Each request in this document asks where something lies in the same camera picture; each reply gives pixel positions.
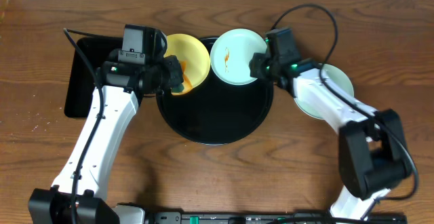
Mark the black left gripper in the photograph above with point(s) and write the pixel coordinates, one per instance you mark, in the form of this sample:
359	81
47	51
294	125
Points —
173	75

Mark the yellow green scrub sponge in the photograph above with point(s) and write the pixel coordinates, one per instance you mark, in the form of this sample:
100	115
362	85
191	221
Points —
181	85

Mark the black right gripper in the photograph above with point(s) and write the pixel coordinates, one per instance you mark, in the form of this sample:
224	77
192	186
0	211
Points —
255	70

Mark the round black tray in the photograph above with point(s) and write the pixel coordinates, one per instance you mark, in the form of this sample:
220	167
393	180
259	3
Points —
216	112

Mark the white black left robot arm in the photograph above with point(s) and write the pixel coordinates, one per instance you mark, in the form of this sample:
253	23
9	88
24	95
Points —
78	193

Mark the black rectangular tray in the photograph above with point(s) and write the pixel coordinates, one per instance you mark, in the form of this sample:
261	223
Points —
81	84

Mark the light green stained plate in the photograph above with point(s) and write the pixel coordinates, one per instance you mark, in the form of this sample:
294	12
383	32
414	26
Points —
231	54

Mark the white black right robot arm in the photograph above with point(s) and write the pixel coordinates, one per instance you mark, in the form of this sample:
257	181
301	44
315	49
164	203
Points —
372	153

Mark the yellow plate with sauce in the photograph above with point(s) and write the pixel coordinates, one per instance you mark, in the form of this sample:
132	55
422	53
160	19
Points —
194	59

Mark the light green clean plate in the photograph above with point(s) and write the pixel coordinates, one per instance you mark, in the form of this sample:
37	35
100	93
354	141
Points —
338	77

